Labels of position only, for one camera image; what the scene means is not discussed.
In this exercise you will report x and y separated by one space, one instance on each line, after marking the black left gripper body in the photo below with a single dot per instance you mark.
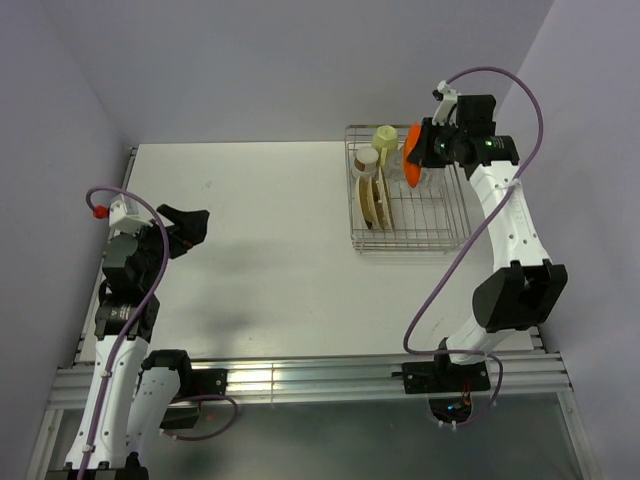
152 242

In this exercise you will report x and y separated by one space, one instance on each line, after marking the clear glass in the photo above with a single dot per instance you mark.
433 178

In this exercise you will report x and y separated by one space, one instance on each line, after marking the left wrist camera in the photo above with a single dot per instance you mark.
124 215

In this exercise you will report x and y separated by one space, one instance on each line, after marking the metal tumbler cup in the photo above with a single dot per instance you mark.
364 163

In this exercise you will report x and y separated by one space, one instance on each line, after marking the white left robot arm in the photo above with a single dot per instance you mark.
131 386

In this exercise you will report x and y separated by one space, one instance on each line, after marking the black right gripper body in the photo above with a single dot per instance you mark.
438 144

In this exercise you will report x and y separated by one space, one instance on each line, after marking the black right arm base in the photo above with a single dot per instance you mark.
440 376

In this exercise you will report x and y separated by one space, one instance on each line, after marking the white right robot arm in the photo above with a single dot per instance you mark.
525 283

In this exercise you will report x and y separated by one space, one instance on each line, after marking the wire dish rack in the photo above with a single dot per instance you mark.
425 219

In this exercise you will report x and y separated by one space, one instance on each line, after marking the beige plate black spot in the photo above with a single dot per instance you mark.
362 202

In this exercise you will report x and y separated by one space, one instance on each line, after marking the yellow woven pattern plate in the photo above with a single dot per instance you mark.
385 200

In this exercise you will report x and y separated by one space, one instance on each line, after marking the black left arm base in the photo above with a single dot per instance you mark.
182 416

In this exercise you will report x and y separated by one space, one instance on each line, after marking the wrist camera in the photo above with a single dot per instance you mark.
124 215
447 98

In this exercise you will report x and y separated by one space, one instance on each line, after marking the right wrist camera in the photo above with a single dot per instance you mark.
447 98

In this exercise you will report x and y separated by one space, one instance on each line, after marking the orange plastic plate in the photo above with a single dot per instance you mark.
412 156

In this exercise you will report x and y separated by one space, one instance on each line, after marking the beige floral plate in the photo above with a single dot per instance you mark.
374 204

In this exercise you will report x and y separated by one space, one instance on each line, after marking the pale green mug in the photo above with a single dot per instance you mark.
385 141

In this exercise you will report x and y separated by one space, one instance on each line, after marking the clear plastic cup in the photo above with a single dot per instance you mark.
394 167

